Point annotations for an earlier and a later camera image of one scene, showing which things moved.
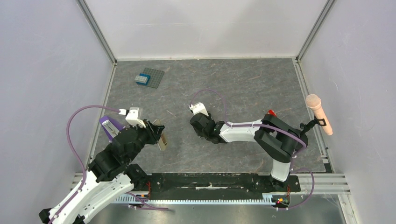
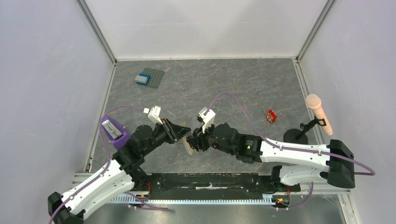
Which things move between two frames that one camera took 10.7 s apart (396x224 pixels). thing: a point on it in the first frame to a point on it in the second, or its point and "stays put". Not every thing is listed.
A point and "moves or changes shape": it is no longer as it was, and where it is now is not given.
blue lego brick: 148,76 stays put
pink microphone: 314,101 stays put
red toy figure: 271,111 stays put
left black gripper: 154,131 to 173,131
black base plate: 163,185 stays put
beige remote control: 162,141 moves or changes shape
